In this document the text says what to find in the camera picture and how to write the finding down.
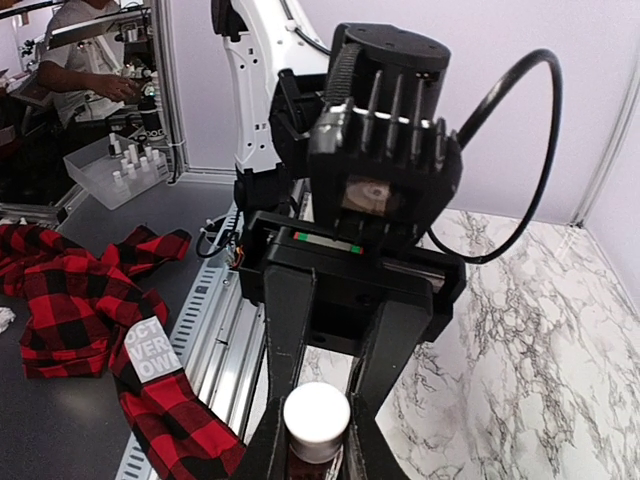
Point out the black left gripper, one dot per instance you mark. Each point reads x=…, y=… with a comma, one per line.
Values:
x=347, y=299

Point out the person in white shirt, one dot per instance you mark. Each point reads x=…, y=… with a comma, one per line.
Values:
x=86, y=75

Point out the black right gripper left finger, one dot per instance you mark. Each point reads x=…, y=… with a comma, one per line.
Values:
x=266, y=457

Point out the white nail polish cap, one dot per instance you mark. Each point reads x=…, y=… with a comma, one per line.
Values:
x=316, y=416

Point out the red glitter nail polish bottle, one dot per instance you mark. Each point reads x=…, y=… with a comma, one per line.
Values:
x=299, y=469

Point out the clear plastic bin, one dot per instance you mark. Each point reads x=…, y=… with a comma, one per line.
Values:
x=114, y=170

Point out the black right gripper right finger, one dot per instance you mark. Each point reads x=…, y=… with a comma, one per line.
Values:
x=366, y=452

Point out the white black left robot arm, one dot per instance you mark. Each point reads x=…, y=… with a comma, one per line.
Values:
x=283, y=81

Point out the red black plaid sleeve forearm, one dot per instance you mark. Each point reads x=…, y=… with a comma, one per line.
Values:
x=88, y=315

